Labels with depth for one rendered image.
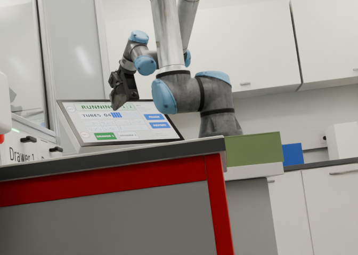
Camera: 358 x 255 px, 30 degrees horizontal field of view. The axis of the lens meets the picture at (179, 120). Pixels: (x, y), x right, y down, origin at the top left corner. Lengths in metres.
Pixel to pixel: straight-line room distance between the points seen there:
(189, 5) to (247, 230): 0.81
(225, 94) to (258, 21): 3.28
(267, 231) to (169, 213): 0.98
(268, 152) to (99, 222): 1.03
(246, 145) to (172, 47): 0.40
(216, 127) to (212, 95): 0.10
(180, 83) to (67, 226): 1.01
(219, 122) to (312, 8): 3.45
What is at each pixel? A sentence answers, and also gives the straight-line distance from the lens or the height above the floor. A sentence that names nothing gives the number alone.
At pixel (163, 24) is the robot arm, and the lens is 2.20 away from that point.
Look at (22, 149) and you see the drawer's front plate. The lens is 2.00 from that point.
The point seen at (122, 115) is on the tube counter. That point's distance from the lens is 2.99.
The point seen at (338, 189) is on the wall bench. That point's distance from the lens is 4.96.
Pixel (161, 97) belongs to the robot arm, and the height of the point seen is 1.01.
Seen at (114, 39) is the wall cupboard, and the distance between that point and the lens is 5.42.
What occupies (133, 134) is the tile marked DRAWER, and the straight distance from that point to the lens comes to 2.90.
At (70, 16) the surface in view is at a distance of 3.80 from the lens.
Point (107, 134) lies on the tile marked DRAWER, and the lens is 2.84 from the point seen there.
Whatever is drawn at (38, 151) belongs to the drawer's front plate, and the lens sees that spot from 2.17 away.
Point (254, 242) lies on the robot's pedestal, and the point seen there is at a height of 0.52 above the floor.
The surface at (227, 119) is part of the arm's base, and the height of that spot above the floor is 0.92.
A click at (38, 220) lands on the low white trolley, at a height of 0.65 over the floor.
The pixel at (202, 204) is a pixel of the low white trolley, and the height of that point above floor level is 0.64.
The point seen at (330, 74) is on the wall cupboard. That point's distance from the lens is 5.42.
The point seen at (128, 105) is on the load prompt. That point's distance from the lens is 3.07.
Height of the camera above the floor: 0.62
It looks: 8 degrees up
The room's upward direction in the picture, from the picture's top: 7 degrees counter-clockwise
